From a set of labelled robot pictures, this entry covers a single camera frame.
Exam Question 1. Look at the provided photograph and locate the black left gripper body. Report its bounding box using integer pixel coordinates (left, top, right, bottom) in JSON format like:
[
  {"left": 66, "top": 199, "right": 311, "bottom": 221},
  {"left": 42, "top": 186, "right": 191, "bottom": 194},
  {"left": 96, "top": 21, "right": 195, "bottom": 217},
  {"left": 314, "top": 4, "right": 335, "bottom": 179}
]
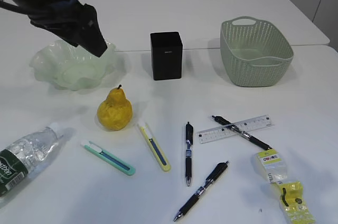
[{"left": 29, "top": 3, "right": 98, "bottom": 47}]

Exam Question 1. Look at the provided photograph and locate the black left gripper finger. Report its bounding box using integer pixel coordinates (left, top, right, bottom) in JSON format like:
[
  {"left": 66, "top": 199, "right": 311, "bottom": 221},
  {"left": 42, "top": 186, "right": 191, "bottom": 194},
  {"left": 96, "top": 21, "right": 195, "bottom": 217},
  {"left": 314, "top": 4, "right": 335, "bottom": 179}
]
[{"left": 78, "top": 18, "right": 107, "bottom": 58}]

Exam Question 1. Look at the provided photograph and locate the yellow pear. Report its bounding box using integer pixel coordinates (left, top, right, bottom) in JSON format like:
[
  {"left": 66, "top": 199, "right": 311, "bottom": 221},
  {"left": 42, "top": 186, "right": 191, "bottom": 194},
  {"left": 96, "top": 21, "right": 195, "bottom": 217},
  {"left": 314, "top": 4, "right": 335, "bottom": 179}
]
[{"left": 97, "top": 85, "right": 133, "bottom": 130}]

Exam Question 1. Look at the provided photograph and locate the clear water bottle green label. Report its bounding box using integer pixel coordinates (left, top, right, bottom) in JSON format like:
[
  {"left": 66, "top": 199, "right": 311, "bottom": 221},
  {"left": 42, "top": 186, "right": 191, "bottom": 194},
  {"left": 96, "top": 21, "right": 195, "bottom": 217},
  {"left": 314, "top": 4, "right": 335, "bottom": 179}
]
[{"left": 1, "top": 123, "right": 65, "bottom": 207}]

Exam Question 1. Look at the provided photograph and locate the yellow plastic packaging waste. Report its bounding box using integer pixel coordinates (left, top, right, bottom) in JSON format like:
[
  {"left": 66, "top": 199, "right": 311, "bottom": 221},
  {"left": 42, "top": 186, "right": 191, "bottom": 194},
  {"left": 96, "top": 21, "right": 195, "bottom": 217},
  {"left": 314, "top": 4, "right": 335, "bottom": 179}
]
[{"left": 255, "top": 149, "right": 316, "bottom": 223}]

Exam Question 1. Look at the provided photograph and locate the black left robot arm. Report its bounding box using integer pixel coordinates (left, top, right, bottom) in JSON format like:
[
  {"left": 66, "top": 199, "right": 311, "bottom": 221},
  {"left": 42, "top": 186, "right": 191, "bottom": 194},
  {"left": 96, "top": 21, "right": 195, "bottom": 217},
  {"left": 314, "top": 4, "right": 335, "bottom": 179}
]
[{"left": 1, "top": 0, "right": 107, "bottom": 58}]

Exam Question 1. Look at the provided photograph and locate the frosted green wavy glass plate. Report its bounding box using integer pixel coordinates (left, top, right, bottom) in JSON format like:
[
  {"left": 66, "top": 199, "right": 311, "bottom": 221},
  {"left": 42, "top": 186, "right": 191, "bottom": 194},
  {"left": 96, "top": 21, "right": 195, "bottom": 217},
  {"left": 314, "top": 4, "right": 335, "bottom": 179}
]
[{"left": 29, "top": 40, "right": 116, "bottom": 91}]

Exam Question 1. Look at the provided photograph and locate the black square pen holder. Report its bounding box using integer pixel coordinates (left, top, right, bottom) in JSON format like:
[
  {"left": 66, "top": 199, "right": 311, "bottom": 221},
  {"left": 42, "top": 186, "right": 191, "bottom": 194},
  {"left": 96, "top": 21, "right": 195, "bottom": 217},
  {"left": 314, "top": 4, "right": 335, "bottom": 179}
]
[{"left": 150, "top": 32, "right": 183, "bottom": 81}]

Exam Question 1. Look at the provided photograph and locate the teal utility knife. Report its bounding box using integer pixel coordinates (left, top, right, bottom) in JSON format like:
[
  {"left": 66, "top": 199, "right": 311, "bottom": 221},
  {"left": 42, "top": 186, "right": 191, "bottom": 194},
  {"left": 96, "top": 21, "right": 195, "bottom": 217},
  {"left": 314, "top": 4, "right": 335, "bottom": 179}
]
[{"left": 81, "top": 141, "right": 136, "bottom": 176}]

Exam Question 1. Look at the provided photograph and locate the black gel pen middle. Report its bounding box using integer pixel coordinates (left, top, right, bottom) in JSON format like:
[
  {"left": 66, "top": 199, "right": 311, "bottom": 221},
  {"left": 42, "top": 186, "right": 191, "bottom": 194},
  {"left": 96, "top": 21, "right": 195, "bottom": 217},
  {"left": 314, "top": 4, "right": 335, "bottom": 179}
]
[{"left": 185, "top": 122, "right": 193, "bottom": 186}]

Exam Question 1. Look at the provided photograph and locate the yellow utility knife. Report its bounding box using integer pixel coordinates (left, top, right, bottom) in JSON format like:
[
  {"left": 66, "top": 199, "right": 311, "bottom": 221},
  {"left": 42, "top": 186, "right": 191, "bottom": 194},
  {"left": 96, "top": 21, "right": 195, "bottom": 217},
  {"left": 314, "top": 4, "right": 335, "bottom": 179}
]
[{"left": 137, "top": 122, "right": 171, "bottom": 172}]

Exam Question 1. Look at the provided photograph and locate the clear plastic ruler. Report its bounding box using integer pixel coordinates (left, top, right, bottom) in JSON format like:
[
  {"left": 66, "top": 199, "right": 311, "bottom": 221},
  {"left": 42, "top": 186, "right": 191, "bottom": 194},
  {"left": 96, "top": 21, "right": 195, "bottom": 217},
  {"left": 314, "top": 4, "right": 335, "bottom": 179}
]
[{"left": 196, "top": 115, "right": 274, "bottom": 144}]

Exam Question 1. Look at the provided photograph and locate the green woven plastic basket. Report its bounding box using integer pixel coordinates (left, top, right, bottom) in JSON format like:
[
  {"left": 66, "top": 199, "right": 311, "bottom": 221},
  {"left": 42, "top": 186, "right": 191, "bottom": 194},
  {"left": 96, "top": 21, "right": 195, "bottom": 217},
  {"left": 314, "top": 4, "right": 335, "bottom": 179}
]
[{"left": 220, "top": 16, "right": 294, "bottom": 87}]

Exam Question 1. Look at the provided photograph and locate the black gel pen front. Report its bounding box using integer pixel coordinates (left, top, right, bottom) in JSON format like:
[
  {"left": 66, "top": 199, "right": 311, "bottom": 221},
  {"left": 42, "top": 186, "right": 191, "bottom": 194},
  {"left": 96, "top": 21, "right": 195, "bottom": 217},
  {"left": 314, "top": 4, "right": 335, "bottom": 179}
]
[{"left": 173, "top": 161, "right": 229, "bottom": 222}]

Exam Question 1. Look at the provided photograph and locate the black gel pen on ruler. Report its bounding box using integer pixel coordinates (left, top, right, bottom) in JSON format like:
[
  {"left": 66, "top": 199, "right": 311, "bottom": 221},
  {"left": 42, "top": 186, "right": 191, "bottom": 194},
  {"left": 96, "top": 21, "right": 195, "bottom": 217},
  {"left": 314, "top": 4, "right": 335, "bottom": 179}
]
[{"left": 212, "top": 116, "right": 272, "bottom": 151}]

